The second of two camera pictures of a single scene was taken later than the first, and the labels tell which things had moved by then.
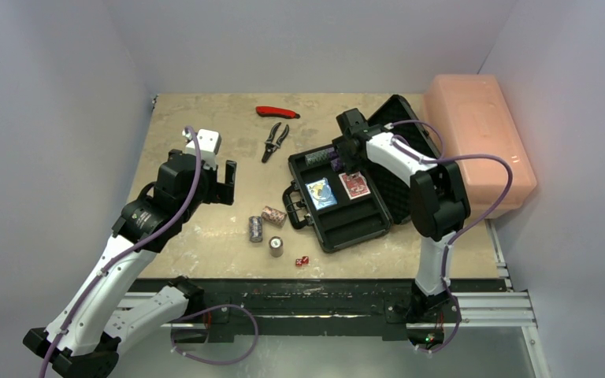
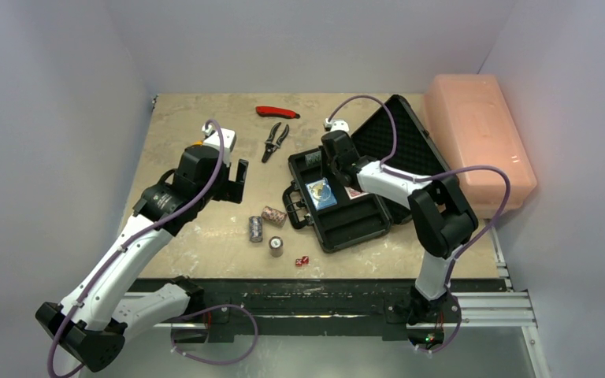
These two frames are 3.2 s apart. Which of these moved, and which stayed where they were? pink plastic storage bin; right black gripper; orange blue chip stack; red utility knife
Moved: right black gripper
Stayed: pink plastic storage bin; orange blue chip stack; red utility knife
